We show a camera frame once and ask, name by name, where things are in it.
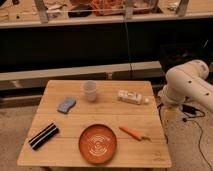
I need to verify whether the black floor cable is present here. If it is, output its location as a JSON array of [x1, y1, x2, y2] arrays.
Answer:
[[181, 103, 213, 171]]

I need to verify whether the long grey shelf rail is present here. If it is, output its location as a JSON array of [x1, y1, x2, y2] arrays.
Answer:
[[0, 61, 162, 81]]

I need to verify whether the black box on right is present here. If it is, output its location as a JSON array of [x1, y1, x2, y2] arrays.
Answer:
[[159, 43, 213, 72]]

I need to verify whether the wooden table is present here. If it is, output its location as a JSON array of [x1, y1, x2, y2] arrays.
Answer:
[[17, 80, 171, 169]]

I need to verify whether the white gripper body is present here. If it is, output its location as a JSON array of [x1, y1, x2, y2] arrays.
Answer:
[[158, 85, 185, 108]]

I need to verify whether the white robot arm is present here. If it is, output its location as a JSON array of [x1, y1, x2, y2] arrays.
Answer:
[[158, 60, 213, 113]]

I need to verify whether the blue sponge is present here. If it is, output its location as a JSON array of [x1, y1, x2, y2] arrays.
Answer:
[[57, 97, 76, 114]]

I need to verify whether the orange object on shelf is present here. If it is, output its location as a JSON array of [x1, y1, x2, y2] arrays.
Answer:
[[91, 0, 123, 16]]

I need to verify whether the black hanging cable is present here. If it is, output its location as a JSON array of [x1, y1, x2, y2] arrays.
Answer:
[[123, 19, 134, 80]]

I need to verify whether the orange ceramic plate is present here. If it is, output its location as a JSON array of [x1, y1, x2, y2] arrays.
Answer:
[[78, 124, 117, 164]]

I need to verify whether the orange toy carrot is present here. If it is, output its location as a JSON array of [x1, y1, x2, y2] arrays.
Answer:
[[119, 126, 149, 141]]

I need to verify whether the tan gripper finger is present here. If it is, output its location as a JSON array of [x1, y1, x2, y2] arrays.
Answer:
[[165, 108, 175, 121]]

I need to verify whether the black white striped block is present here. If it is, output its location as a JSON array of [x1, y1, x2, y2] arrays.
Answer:
[[28, 123, 59, 150]]

